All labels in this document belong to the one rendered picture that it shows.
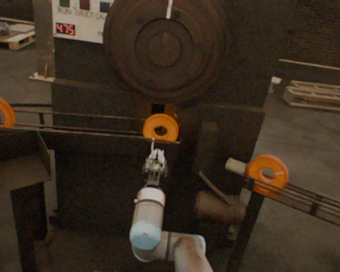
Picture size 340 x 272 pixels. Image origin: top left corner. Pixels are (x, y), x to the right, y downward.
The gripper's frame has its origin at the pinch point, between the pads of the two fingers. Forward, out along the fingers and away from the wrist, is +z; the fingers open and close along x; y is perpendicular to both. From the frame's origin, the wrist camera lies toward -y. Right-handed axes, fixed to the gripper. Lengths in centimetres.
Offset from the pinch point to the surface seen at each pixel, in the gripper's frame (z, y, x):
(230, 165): 7.3, -9.6, -31.2
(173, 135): 18.0, -7.0, -5.6
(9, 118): 17, -10, 67
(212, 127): 19.2, -0.6, -21.6
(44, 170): -5.7, -12.6, 43.4
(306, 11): 608, -159, -276
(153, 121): 19.8, -2.2, 3.6
